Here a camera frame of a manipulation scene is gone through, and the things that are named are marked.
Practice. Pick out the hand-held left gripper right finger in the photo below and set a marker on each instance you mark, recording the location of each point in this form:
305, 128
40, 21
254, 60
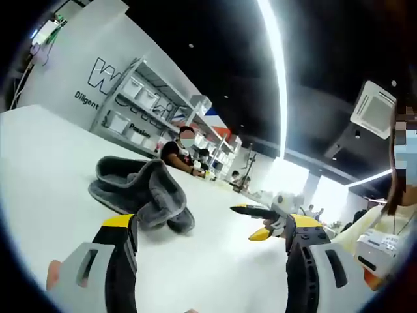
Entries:
321, 277

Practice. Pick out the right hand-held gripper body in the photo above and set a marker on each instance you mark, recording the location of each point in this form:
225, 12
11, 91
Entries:
282, 202

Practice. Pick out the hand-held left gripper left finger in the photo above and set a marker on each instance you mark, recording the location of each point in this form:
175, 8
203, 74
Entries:
94, 270

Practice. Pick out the grey slippers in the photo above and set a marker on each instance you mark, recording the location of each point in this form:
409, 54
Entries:
143, 192

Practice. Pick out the person's left hand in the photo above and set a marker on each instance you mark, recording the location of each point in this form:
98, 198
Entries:
53, 275

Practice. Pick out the white table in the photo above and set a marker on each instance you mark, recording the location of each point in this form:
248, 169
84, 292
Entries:
211, 247

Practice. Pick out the white chest device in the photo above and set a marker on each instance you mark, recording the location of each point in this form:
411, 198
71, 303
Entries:
378, 249

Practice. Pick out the person's cream sweater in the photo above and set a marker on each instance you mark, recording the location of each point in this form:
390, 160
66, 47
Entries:
405, 218

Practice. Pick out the person's long brown hair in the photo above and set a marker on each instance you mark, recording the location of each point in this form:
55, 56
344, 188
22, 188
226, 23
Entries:
398, 192

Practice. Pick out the long ceiling light strip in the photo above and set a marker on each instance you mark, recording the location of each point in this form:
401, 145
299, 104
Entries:
277, 75

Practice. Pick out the white ceiling air conditioner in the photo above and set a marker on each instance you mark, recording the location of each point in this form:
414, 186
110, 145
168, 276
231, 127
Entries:
373, 109

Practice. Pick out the grey metal shelf rack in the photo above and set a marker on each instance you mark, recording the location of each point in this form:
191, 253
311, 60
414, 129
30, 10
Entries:
153, 98

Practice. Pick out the row of white storage bins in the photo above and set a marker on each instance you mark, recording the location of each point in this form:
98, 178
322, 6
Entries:
140, 91

